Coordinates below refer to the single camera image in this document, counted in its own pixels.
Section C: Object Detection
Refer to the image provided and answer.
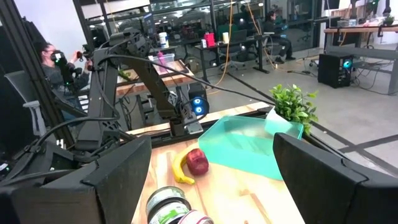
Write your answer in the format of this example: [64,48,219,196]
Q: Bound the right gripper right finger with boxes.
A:
[272,132,398,224]

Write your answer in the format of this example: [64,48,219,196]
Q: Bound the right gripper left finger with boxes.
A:
[0,135,153,224]

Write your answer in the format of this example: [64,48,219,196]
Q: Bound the person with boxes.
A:
[33,40,93,126]
[263,10,297,62]

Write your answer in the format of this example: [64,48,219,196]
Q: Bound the silver tin can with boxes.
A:
[146,185,188,215]
[148,199,192,224]

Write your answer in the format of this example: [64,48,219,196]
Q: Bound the grey office chair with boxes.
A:
[4,69,48,138]

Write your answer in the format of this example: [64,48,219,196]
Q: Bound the yellow banana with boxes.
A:
[171,152,197,186]

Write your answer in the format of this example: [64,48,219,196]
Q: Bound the small green potted plant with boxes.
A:
[269,83,320,135]

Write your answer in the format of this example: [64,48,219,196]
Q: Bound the translucent green plastic bin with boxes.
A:
[197,107,305,182]

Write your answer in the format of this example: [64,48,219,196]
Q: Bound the dark red apple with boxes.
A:
[185,147,210,177]

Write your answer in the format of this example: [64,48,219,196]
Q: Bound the wooden workstation table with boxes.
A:
[116,58,196,98]

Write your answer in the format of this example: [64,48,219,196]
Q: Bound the black computer tower teal light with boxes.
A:
[317,50,356,89]

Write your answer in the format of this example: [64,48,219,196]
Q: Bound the black computer tower blue fans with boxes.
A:
[187,82,211,117]

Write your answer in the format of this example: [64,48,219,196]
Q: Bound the white jar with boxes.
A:
[158,31,170,49]

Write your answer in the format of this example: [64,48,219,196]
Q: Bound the grey workbench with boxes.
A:
[323,24,398,95]

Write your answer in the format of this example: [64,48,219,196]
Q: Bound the red box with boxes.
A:
[203,31,216,49]

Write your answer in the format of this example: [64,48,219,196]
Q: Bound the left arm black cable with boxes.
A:
[93,54,276,107]

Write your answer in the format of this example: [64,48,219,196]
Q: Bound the hanging orange cable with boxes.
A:
[213,0,234,95]

